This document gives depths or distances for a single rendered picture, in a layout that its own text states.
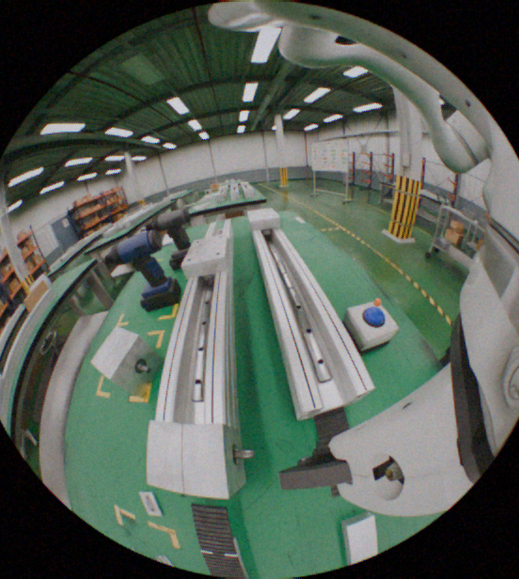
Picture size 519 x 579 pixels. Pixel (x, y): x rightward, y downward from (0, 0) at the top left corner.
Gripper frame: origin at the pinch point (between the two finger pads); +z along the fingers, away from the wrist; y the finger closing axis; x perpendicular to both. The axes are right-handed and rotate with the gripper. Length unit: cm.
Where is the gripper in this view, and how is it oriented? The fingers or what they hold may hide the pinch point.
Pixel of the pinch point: (364, 441)
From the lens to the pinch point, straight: 20.4
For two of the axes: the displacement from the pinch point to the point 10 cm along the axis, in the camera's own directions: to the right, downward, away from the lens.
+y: 9.9, -1.7, 0.2
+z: 1.2, 7.6, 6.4
